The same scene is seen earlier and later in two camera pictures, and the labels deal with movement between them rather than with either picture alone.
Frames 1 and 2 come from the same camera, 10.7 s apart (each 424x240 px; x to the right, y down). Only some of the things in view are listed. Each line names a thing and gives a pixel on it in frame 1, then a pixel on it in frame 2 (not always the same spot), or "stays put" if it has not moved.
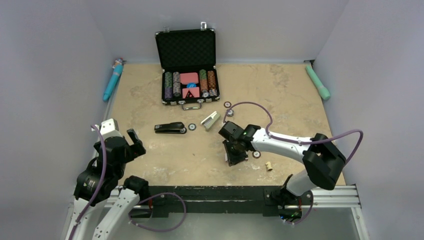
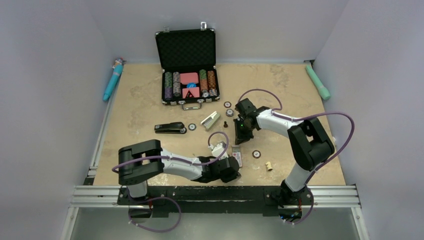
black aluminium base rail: [281, 202] stays put
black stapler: [172, 128] stays put
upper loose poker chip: [227, 104] stays put
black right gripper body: [234, 148] → [245, 127]
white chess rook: [269, 168] stays put
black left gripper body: [129, 156] → [227, 178]
